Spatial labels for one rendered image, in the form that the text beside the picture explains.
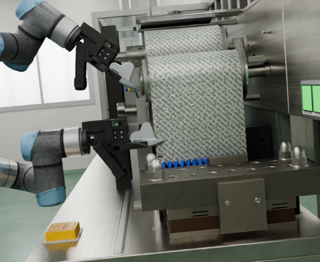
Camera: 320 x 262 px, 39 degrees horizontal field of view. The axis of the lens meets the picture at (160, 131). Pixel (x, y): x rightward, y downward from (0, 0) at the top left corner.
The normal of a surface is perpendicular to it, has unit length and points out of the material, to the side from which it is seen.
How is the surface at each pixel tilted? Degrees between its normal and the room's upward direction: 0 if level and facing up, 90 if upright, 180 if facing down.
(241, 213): 90
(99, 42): 90
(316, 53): 90
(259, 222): 90
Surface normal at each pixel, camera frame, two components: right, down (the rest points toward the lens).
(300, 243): 0.04, 0.11
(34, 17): -0.08, 0.28
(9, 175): 0.64, 0.10
